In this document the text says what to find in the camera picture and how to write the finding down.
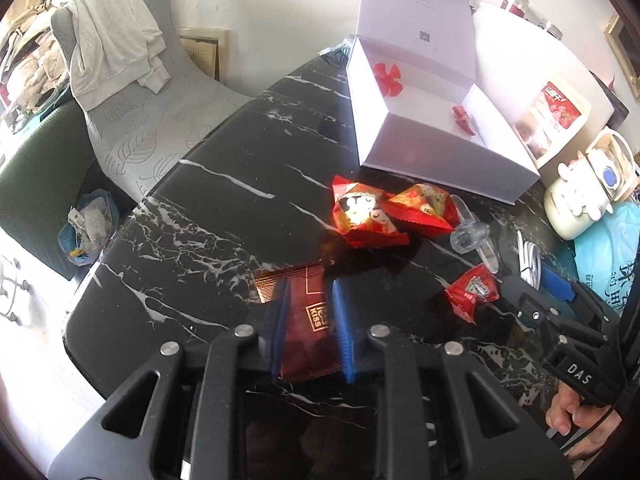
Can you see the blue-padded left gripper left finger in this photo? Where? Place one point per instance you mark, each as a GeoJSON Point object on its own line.
{"type": "Point", "coordinates": [270, 320]}

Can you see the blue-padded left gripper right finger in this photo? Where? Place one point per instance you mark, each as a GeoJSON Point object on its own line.
{"type": "Point", "coordinates": [360, 360]}

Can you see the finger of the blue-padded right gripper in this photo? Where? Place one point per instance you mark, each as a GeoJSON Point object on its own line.
{"type": "Point", "coordinates": [532, 307]}
{"type": "Point", "coordinates": [558, 287]}

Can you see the dark red Kiss snack packet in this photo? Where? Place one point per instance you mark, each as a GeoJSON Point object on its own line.
{"type": "Point", "coordinates": [308, 348]}

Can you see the small red candy packet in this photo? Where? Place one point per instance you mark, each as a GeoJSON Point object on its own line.
{"type": "Point", "coordinates": [474, 287]}

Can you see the red cartoon face snack packet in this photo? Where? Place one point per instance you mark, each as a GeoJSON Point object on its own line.
{"type": "Point", "coordinates": [359, 217]}

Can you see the red orange snack packet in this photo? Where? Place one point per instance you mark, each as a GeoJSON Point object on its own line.
{"type": "Point", "coordinates": [425, 209]}

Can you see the right human hand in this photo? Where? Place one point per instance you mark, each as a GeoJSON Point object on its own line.
{"type": "Point", "coordinates": [566, 411]}

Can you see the light blue plastic bag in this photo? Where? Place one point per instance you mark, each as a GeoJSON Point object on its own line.
{"type": "Point", "coordinates": [606, 252]}

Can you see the cream cartoon electric kettle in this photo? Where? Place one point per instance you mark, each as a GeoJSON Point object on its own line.
{"type": "Point", "coordinates": [590, 186]}

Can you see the kraft hawthorn snack pouch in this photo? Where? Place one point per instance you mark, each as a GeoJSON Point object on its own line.
{"type": "Point", "coordinates": [555, 116]}

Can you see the small red toy piece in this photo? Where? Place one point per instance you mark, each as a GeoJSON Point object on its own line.
{"type": "Point", "coordinates": [463, 120]}

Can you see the blue lined trash bin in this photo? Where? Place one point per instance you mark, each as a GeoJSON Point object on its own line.
{"type": "Point", "coordinates": [89, 226]}

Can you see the white open gift box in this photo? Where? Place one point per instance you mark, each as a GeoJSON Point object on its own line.
{"type": "Point", "coordinates": [433, 44]}

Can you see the grey leaf pattern cushion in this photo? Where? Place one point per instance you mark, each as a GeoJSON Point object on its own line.
{"type": "Point", "coordinates": [138, 135]}

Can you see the dark filled glass jar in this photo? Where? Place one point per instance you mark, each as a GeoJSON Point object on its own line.
{"type": "Point", "coordinates": [550, 28]}

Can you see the dark green chair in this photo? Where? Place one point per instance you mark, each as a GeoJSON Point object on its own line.
{"type": "Point", "coordinates": [47, 175]}

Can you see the red filled glass jar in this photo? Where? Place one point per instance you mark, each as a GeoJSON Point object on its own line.
{"type": "Point", "coordinates": [516, 7]}

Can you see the white cloth garment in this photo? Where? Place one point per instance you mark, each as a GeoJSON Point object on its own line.
{"type": "Point", "coordinates": [118, 42]}

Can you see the red plastic propeller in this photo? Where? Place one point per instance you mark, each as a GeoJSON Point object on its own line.
{"type": "Point", "coordinates": [388, 79]}

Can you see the gold picture frame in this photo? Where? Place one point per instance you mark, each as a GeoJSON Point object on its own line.
{"type": "Point", "coordinates": [625, 50]}

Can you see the beige perforated wall panel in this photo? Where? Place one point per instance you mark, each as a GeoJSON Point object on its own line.
{"type": "Point", "coordinates": [208, 48]}

